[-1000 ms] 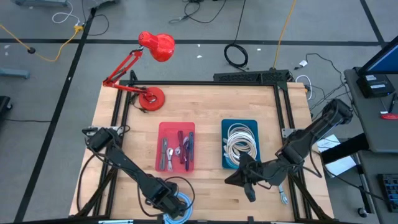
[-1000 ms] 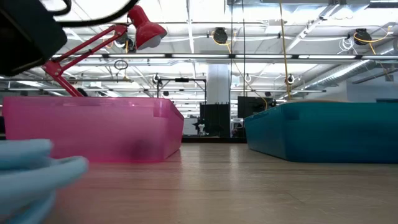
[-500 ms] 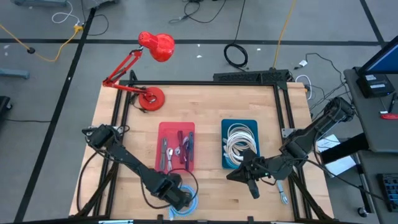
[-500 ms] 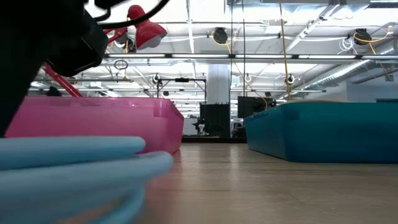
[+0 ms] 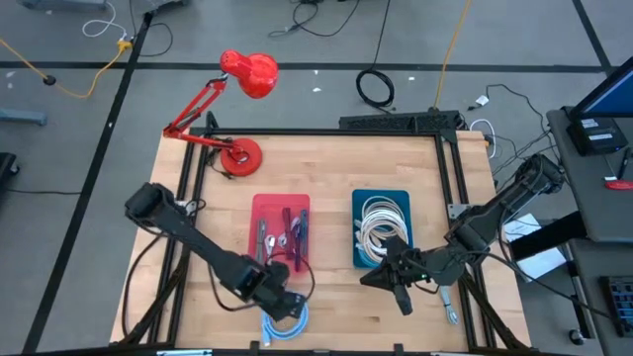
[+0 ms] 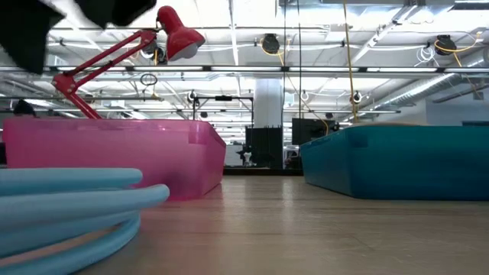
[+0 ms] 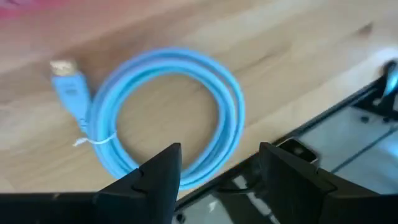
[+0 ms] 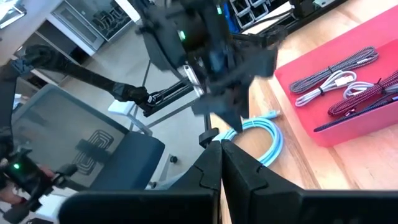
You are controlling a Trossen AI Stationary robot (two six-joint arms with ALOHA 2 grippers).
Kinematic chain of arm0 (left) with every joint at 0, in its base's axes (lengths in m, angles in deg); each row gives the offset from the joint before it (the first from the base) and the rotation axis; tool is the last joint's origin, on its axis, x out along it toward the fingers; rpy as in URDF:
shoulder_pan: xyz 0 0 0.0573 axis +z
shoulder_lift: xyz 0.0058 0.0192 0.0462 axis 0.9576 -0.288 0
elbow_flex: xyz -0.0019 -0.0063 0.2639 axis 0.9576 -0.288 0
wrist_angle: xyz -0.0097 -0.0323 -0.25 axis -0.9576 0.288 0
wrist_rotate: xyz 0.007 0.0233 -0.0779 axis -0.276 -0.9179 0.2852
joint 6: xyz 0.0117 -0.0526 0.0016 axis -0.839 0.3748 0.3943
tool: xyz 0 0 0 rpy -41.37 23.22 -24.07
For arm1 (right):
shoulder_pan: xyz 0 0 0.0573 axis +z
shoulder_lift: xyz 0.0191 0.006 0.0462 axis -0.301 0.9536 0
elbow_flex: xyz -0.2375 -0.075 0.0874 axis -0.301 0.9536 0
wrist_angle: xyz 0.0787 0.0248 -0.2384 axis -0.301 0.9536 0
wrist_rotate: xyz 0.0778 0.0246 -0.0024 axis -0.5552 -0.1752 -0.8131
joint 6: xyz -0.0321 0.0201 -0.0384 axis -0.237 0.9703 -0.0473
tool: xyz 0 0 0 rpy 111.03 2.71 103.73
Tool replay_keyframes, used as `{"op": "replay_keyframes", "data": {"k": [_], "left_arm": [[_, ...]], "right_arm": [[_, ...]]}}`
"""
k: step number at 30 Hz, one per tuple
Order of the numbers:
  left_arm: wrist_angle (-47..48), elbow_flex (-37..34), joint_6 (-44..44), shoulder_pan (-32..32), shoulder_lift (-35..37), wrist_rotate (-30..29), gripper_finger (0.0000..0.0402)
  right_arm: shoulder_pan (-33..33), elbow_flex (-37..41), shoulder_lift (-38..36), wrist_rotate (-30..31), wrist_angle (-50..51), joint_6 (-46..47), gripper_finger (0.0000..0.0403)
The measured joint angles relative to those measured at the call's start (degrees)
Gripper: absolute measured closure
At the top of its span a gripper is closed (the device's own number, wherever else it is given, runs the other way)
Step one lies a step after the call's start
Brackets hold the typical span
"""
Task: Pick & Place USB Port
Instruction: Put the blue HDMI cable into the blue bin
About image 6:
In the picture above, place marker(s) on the person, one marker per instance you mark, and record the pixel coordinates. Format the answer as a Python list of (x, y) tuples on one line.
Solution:
[(24, 109)]

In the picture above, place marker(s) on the long ceiling light strip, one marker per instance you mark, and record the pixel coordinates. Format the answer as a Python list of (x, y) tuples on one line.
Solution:
[(244, 68)]

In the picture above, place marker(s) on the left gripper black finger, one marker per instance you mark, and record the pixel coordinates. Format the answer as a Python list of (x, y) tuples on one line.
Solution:
[(114, 11), (26, 30)]

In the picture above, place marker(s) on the silver ventilation duct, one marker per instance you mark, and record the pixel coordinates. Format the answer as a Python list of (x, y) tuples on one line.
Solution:
[(420, 89)]

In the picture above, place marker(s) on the red translucent plastic bin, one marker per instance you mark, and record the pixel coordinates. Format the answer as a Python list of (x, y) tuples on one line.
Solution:
[(114, 160)]

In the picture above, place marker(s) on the red desk lamp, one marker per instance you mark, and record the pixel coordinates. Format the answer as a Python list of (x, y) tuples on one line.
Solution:
[(179, 38)]

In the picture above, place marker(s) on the distant black camera frame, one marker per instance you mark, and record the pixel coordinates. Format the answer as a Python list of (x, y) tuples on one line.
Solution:
[(223, 98)]

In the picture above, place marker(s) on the distant black monitor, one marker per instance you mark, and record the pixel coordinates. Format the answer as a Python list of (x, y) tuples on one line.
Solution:
[(311, 131)]

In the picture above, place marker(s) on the black equipment cabinet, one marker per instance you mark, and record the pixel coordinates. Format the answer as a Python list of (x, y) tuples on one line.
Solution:
[(263, 145)]

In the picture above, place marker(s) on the teal plastic bin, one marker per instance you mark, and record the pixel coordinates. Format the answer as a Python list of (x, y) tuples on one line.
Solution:
[(401, 164)]

